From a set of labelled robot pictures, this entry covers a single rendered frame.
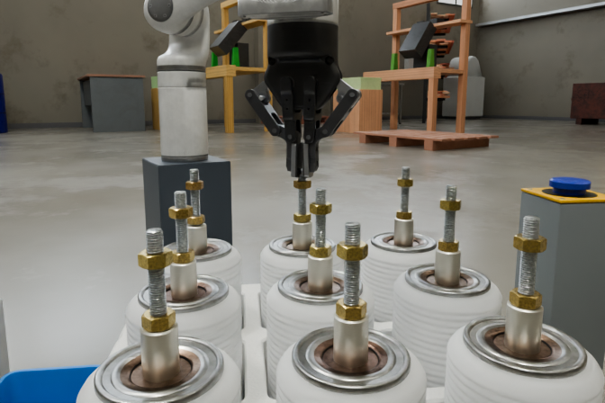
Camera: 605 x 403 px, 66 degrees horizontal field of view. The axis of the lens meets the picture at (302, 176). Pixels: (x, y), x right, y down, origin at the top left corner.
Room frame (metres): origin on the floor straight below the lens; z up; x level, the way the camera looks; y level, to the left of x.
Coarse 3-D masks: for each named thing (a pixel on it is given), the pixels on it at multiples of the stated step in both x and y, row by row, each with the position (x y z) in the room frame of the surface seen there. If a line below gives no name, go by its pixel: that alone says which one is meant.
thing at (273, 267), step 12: (264, 252) 0.50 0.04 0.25; (336, 252) 0.50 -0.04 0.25; (264, 264) 0.49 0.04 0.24; (276, 264) 0.48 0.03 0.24; (288, 264) 0.47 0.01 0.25; (300, 264) 0.47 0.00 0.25; (336, 264) 0.48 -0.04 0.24; (264, 276) 0.49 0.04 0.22; (276, 276) 0.47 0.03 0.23; (264, 288) 0.49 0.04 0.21; (264, 300) 0.49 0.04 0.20; (264, 312) 0.49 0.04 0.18; (264, 324) 0.49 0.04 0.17
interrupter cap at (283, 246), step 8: (272, 240) 0.52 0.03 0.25; (280, 240) 0.53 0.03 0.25; (288, 240) 0.53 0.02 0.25; (312, 240) 0.53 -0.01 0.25; (328, 240) 0.53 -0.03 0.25; (272, 248) 0.50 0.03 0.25; (280, 248) 0.50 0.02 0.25; (288, 248) 0.50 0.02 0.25; (296, 256) 0.48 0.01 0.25; (304, 256) 0.48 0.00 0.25
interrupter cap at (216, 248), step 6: (210, 240) 0.53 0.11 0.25; (216, 240) 0.53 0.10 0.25; (222, 240) 0.52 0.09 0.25; (168, 246) 0.50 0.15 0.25; (174, 246) 0.50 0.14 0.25; (210, 246) 0.51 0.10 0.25; (216, 246) 0.51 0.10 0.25; (222, 246) 0.50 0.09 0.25; (228, 246) 0.50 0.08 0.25; (210, 252) 0.49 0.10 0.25; (216, 252) 0.48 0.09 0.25; (222, 252) 0.48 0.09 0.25; (228, 252) 0.49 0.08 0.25; (198, 258) 0.46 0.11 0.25; (204, 258) 0.46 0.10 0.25; (210, 258) 0.47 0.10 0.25; (216, 258) 0.47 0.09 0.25
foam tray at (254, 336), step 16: (256, 288) 0.57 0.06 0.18; (256, 304) 0.52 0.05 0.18; (256, 320) 0.48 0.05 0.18; (256, 336) 0.44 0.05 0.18; (112, 352) 0.41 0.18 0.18; (256, 352) 0.41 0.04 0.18; (256, 368) 0.38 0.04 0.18; (256, 384) 0.36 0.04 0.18; (256, 400) 0.34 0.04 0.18; (272, 400) 0.34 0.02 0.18; (432, 400) 0.34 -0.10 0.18
